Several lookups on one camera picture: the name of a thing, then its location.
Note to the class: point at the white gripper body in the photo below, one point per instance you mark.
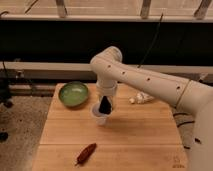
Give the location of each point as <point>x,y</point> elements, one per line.
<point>109,92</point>

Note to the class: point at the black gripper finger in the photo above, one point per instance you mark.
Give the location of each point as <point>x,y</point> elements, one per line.
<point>104,106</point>

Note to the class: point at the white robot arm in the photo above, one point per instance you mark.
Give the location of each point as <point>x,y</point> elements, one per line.
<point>183,94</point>

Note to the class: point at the white ceramic cup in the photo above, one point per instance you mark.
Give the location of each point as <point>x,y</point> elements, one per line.
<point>100,118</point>

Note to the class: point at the green bowl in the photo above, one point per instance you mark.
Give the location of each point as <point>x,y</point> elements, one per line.
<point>73,94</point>

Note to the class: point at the white garlic bulb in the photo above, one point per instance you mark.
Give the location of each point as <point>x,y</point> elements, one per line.
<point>140,98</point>

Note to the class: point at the red chili pepper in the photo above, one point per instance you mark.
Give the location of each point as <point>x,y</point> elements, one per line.
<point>86,153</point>

